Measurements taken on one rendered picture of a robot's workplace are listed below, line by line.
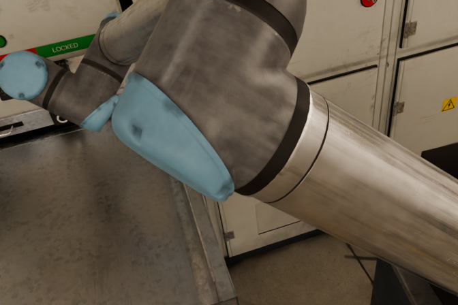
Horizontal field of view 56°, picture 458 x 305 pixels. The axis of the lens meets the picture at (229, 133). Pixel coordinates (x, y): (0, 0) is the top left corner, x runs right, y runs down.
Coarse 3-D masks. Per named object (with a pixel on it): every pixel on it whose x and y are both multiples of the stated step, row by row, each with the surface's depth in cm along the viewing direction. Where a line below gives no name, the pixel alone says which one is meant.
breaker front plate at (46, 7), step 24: (0, 0) 105; (24, 0) 106; (48, 0) 108; (72, 0) 110; (96, 0) 111; (0, 24) 108; (24, 24) 110; (48, 24) 111; (72, 24) 113; (96, 24) 115; (0, 48) 111; (24, 48) 113; (72, 72) 120
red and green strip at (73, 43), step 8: (72, 40) 115; (80, 40) 116; (88, 40) 117; (32, 48) 114; (40, 48) 114; (48, 48) 115; (56, 48) 115; (64, 48) 116; (72, 48) 117; (80, 48) 117; (0, 56) 112; (48, 56) 116
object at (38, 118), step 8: (120, 88) 127; (24, 112) 122; (32, 112) 123; (40, 112) 123; (48, 112) 124; (0, 120) 121; (8, 120) 122; (16, 120) 123; (24, 120) 123; (32, 120) 124; (40, 120) 125; (48, 120) 125; (0, 128) 123; (8, 128) 123; (16, 128) 124; (24, 128) 125; (32, 128) 125
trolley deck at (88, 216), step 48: (48, 144) 122; (96, 144) 119; (0, 192) 108; (48, 192) 106; (96, 192) 104; (144, 192) 102; (192, 192) 100; (0, 240) 96; (48, 240) 94; (96, 240) 92; (144, 240) 91; (0, 288) 85; (48, 288) 84; (96, 288) 83; (144, 288) 82; (192, 288) 80
